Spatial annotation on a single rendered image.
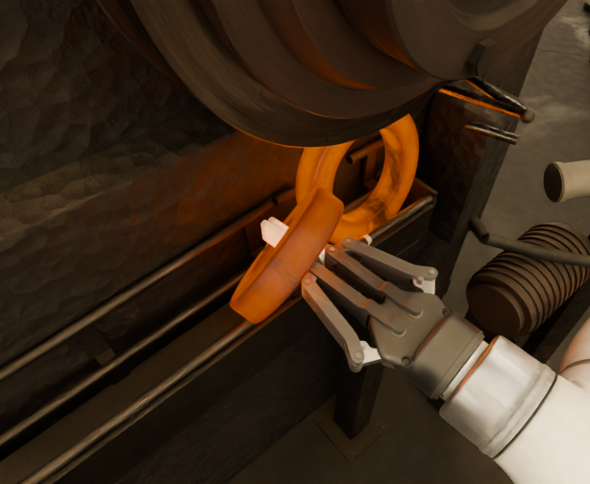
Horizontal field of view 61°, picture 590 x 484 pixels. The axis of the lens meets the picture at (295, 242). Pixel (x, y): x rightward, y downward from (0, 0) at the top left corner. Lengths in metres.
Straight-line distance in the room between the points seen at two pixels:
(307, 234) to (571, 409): 0.25
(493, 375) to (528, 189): 1.50
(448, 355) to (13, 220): 0.37
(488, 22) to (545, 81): 2.15
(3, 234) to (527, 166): 1.78
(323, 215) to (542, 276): 0.52
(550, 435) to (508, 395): 0.04
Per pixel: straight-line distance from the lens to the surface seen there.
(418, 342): 0.47
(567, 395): 0.46
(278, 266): 0.44
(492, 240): 0.81
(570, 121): 2.31
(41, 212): 0.47
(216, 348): 0.54
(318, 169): 0.55
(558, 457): 0.44
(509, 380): 0.44
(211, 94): 0.34
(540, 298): 0.89
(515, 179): 1.93
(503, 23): 0.40
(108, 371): 0.58
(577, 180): 0.84
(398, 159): 0.66
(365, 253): 0.51
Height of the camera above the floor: 1.17
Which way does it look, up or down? 48 degrees down
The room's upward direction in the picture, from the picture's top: straight up
